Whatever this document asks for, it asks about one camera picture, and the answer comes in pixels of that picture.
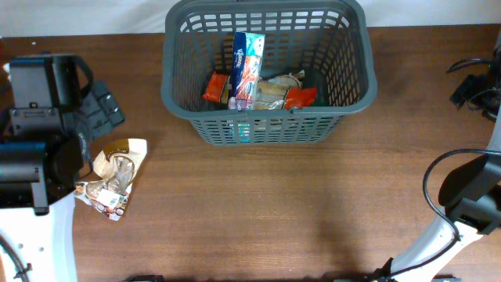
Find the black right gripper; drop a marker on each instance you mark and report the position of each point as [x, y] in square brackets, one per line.
[470, 90]

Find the beige white rice bag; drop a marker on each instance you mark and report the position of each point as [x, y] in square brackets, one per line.
[293, 80]

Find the beige clear snack bag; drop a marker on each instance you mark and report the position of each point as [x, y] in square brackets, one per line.
[116, 165]

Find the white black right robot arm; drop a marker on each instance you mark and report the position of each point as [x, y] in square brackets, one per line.
[469, 198]

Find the grey plastic mesh basket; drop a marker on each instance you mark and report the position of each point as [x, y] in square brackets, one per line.
[328, 40]

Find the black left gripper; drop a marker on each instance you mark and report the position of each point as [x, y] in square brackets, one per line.
[104, 108]

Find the orange-ended pasta packet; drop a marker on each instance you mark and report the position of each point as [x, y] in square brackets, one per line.
[270, 96]

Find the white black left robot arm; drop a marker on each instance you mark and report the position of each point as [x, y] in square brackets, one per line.
[58, 110]

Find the multicolour tissue pack bundle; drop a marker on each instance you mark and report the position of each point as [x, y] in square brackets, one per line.
[248, 51]

